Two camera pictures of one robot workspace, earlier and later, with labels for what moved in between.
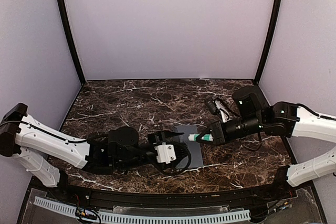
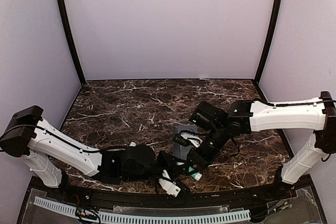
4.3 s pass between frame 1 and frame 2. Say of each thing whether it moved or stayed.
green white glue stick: moved
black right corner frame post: stayed
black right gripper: moved
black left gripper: moved
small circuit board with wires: stayed
